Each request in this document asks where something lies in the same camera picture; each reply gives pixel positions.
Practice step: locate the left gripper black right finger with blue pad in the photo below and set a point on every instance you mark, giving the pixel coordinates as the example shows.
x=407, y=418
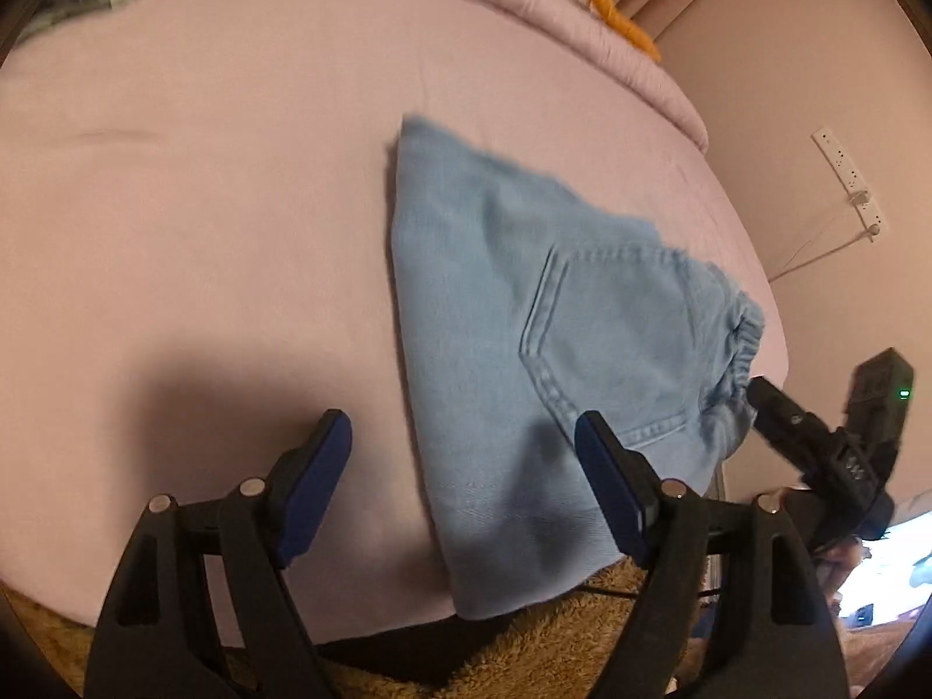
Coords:
x=772, y=635

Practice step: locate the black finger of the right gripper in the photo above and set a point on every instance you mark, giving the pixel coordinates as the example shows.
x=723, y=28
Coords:
x=790, y=425

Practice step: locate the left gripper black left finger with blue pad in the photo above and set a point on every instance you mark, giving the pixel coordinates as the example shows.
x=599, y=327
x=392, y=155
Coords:
x=157, y=635

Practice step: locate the white wall power strip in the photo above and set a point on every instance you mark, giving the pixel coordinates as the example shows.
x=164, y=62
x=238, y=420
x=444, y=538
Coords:
x=858, y=191

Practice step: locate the light blue denim pants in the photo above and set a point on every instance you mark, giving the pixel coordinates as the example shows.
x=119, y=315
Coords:
x=521, y=308

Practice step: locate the pink bed sheet mattress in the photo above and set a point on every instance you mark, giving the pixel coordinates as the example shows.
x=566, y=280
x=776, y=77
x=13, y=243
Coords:
x=195, y=267

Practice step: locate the tan shaggy rug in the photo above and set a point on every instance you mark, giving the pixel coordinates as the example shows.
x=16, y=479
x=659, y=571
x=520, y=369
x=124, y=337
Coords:
x=551, y=650

